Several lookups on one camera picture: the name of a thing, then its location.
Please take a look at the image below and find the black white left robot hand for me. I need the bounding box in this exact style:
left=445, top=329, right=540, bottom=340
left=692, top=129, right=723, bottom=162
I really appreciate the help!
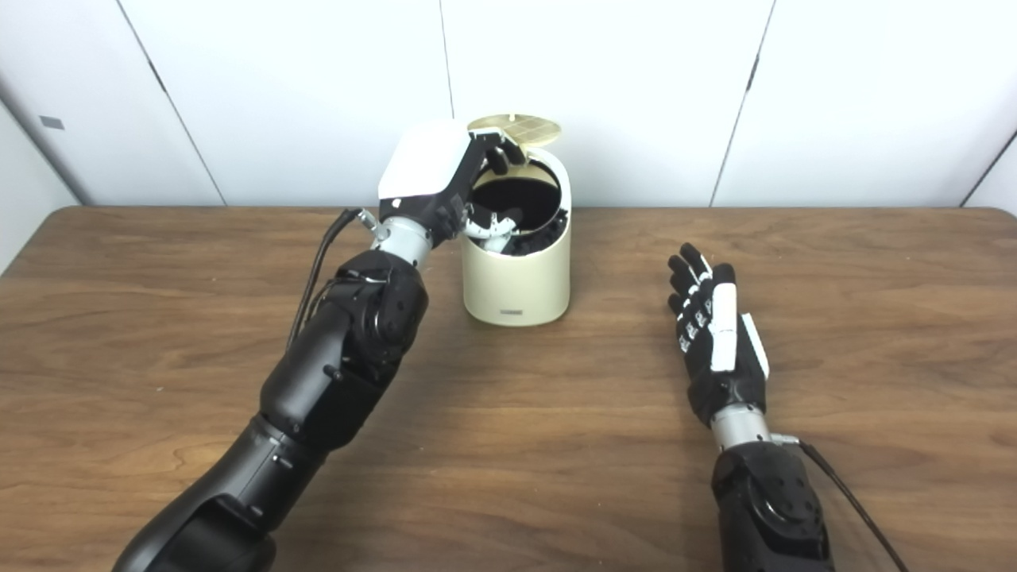
left=377, top=119, right=529, bottom=255

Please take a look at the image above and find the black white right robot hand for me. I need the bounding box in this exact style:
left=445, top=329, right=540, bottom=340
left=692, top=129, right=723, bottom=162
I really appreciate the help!
left=667, top=243, right=771, bottom=430

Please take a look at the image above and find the cream round bin lid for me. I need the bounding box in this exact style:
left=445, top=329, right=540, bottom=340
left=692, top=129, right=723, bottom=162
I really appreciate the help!
left=467, top=114, right=563, bottom=152

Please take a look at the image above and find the black bin liner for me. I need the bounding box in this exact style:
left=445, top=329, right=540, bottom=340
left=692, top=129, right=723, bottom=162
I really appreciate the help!
left=469, top=163, right=569, bottom=257

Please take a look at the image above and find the cream-colored bin body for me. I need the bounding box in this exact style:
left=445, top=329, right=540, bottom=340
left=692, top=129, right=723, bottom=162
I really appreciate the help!
left=461, top=147, right=573, bottom=327

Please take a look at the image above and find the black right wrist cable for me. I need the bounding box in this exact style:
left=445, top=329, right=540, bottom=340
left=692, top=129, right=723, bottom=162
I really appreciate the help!
left=769, top=433, right=911, bottom=572

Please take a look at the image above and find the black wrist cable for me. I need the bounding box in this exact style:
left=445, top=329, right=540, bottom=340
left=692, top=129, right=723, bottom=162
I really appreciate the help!
left=769, top=433, right=911, bottom=572
left=286, top=208, right=390, bottom=350

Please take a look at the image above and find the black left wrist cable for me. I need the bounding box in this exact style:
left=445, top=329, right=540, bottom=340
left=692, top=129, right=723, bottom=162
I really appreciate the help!
left=286, top=208, right=390, bottom=350

